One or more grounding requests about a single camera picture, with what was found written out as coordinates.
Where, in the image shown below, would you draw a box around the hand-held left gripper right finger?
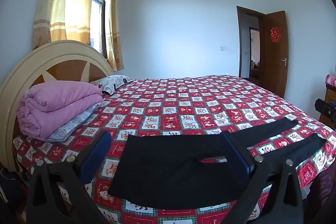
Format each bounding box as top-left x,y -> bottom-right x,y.
222,132 -> 305,224

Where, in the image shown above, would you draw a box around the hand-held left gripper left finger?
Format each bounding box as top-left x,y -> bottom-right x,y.
26,131 -> 113,224

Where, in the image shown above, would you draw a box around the black pants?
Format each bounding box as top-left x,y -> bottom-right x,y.
108,118 -> 327,210

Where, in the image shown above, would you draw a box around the wooden cabinet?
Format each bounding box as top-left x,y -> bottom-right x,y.
319,86 -> 336,123

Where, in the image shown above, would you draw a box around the pink plaid cloth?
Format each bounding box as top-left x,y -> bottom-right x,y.
325,74 -> 336,89

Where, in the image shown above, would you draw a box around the grey patterned folded quilt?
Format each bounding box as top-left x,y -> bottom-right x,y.
46,102 -> 101,142

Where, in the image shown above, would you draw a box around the pink folded quilt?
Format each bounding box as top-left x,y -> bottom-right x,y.
16,81 -> 103,140

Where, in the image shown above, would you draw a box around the white patterned pillow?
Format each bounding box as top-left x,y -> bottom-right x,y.
91,75 -> 134,95

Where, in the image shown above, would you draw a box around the brown wooden door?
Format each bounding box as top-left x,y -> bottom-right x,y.
259,11 -> 289,99

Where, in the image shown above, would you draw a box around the person's dark clothing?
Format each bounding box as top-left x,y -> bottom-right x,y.
306,166 -> 336,224

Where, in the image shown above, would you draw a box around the red printed blanket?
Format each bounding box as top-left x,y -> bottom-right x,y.
12,74 -> 336,224

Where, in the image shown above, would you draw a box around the sofa in next room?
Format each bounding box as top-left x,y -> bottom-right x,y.
250,60 -> 260,77

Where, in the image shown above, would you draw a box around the red paper door decoration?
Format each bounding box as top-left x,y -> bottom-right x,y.
269,27 -> 280,42

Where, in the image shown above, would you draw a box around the cream wooden headboard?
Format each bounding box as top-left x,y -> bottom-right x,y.
0,40 -> 114,172

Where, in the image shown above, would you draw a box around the dark bag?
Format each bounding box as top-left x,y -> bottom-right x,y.
0,168 -> 32,224

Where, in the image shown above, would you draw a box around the narrow yellow curtain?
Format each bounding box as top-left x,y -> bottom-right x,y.
105,0 -> 124,71

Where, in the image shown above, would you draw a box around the window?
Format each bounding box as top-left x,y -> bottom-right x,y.
89,0 -> 109,60

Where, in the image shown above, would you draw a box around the wide yellow curtain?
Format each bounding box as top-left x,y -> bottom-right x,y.
32,0 -> 101,50

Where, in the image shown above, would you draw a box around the brown door frame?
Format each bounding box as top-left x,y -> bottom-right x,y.
236,6 -> 265,81

